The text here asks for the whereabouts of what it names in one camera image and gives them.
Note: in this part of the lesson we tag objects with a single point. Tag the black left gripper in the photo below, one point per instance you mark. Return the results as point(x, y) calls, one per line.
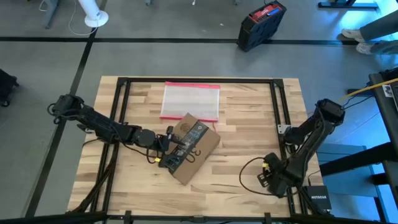
point(163, 143)

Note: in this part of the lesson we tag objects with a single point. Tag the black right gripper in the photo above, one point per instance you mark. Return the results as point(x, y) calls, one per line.
point(278, 174)

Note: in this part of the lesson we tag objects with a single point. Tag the black printed packing tape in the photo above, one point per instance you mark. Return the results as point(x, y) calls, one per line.
point(186, 143)

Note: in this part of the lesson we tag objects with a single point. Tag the brown cardboard shipping box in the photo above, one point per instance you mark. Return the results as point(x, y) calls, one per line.
point(205, 146)

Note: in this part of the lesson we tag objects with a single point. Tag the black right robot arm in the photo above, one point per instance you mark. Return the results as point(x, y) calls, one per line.
point(311, 127)

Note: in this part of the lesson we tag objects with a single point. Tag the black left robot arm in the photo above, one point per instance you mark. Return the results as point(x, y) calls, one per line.
point(99, 124)

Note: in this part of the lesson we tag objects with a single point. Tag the grey metal mounting plate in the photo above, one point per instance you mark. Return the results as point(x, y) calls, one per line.
point(282, 129)

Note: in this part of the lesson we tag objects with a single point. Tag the white pouch with pink edges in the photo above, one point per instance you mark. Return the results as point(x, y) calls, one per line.
point(189, 99)

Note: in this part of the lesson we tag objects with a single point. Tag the black rig beam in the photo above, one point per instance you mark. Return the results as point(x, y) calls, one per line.
point(62, 217)

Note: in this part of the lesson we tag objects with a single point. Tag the black and red tool case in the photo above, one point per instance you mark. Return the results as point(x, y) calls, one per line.
point(259, 28)

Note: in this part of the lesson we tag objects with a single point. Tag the black wheeled cart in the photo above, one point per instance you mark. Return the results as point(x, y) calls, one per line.
point(6, 87)

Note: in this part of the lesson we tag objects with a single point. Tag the black desk foot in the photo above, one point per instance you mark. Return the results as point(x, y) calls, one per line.
point(348, 4)

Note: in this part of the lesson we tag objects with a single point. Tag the grey desk leg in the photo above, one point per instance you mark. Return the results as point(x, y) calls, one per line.
point(52, 12)

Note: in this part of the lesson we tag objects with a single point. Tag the black Netgear network switch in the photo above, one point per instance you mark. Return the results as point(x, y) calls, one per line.
point(318, 197)

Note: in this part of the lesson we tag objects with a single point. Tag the white pedestal stand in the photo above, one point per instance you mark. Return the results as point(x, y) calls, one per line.
point(93, 14)

